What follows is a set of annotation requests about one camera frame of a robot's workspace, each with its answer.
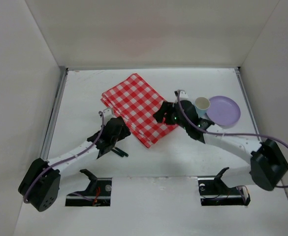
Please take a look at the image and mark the blue mug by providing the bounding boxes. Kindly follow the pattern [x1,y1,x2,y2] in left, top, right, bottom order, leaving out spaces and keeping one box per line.
[194,97,211,118]

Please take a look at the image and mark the gold fork green handle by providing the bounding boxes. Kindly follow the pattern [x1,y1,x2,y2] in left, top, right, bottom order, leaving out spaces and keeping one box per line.
[115,147,129,157]

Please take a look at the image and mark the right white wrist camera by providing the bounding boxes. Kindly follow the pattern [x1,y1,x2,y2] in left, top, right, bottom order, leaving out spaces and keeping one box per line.
[174,90,189,100]

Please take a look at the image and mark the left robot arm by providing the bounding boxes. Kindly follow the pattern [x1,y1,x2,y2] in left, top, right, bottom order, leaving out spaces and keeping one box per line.
[18,117,130,212]

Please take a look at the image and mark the left aluminium rail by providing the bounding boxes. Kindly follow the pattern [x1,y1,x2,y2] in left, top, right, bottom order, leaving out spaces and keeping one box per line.
[39,66,68,161]

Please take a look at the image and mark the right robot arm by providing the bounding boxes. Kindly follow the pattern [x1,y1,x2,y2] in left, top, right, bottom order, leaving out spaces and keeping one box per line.
[153,100,288,191]

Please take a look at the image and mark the gold knife green handle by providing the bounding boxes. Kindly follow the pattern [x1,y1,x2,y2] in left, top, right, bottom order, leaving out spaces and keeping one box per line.
[112,149,125,157]

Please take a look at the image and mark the purple plate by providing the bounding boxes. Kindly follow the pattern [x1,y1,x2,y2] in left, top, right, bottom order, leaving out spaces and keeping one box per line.
[206,95,241,127]

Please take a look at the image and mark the right aluminium rail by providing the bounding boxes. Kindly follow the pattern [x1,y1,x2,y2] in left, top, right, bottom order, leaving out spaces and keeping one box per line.
[234,67,259,134]

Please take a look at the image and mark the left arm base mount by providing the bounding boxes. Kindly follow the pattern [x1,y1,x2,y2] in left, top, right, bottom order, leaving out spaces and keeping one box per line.
[65,169,112,207]

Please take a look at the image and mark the aluminium rail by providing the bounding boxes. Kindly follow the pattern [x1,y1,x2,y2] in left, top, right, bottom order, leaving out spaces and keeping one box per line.
[234,67,259,134]
[39,66,68,161]

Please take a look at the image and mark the red checkered cloth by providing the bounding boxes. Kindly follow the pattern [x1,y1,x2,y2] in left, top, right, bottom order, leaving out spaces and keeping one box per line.
[101,73,177,148]

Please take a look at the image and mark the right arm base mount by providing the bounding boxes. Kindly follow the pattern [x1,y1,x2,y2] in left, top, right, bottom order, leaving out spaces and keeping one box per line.
[197,167,251,207]

